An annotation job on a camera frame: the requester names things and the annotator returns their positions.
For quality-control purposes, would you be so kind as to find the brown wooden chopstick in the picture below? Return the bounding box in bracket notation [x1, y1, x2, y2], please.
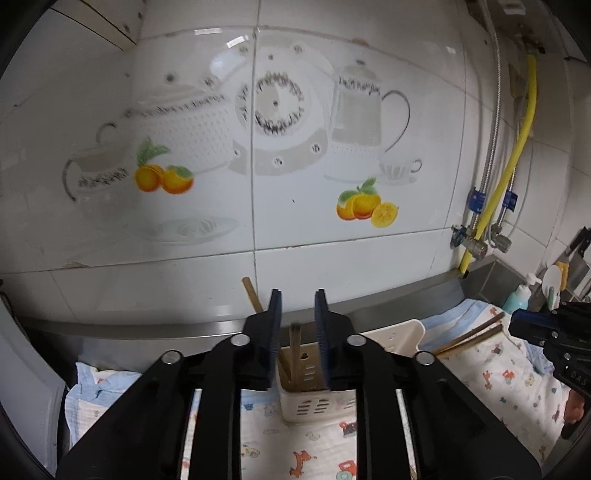
[290, 323, 301, 392]
[432, 312, 505, 355]
[277, 349, 291, 388]
[436, 324, 503, 358]
[242, 276, 264, 313]

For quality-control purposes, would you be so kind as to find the person right hand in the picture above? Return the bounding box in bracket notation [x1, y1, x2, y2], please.
[564, 390, 585, 424]

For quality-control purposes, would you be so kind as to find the teal soap pump bottle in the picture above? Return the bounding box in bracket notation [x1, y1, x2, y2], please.
[502, 273, 542, 314]

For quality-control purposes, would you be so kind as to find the white spatula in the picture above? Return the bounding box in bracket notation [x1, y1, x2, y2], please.
[542, 265, 562, 310]

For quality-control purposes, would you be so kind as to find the beige plastic utensil holder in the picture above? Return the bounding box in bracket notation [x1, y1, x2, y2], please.
[276, 319, 426, 424]

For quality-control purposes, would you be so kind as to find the cartoon print white cloth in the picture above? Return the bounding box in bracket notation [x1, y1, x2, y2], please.
[57, 309, 542, 479]

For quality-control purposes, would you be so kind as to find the steel water valve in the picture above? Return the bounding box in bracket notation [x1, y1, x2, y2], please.
[489, 223, 512, 253]

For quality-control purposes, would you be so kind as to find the white microwave oven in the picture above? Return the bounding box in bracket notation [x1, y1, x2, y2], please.
[1, 304, 65, 475]

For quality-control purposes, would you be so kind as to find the kitchen knife black handle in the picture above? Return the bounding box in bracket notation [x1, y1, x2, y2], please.
[556, 226, 590, 292]

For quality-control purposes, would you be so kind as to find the yellow gas hose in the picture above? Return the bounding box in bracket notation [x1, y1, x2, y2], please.
[459, 54, 539, 275]

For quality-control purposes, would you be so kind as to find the red handled water valve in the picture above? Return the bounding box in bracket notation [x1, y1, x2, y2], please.
[450, 225, 488, 260]

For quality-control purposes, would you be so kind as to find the braided steel water hose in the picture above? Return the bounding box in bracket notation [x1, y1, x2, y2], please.
[469, 0, 504, 232]
[496, 184, 518, 232]

